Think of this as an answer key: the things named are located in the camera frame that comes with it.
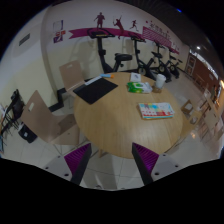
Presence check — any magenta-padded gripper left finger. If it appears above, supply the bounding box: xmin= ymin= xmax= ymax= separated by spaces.
xmin=42 ymin=142 xmax=93 ymax=186

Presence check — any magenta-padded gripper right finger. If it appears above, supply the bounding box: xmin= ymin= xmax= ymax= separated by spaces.
xmin=131 ymin=142 xmax=184 ymax=186

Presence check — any colourful patterned towel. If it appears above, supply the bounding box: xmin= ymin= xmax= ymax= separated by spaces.
xmin=138 ymin=101 xmax=176 ymax=120

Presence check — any light wooden chair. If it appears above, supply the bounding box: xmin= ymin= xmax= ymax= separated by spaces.
xmin=20 ymin=89 xmax=81 ymax=146
xmin=165 ymin=114 xmax=199 ymax=155
xmin=58 ymin=60 xmax=86 ymax=99

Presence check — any black bin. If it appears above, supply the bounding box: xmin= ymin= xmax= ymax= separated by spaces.
xmin=18 ymin=123 xmax=38 ymax=144

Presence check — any brown cup coaster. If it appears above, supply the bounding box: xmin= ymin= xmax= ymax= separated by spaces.
xmin=152 ymin=85 xmax=164 ymax=94

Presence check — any black flat pad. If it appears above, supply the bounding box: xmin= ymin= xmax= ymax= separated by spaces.
xmin=72 ymin=75 xmax=119 ymax=105

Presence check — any green wet wipes pack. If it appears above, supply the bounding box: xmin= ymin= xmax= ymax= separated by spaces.
xmin=127 ymin=81 xmax=154 ymax=94

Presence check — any wooden tables and chairs group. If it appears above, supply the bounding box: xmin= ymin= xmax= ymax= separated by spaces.
xmin=179 ymin=84 xmax=224 ymax=148

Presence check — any white paper cup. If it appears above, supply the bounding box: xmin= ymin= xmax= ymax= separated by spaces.
xmin=155 ymin=73 xmax=167 ymax=90

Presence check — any white tissue packet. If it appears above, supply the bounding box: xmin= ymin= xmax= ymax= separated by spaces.
xmin=129 ymin=72 xmax=142 ymax=83

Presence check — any blue and orange marker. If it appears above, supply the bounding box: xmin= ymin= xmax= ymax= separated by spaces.
xmin=99 ymin=73 xmax=115 ymax=80

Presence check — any person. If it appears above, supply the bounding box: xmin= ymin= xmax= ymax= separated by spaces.
xmin=210 ymin=85 xmax=218 ymax=102

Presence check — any brown framed door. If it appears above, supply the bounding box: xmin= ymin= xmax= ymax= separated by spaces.
xmin=186 ymin=54 xmax=198 ymax=76

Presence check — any red wall poster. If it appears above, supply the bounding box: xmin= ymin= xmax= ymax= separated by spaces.
xmin=53 ymin=30 xmax=67 ymax=44

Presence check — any grey wall vent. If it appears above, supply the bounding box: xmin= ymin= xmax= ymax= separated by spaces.
xmin=18 ymin=33 xmax=31 ymax=47

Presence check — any white wall poster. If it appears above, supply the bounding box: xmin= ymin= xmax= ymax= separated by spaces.
xmin=53 ymin=19 xmax=64 ymax=33

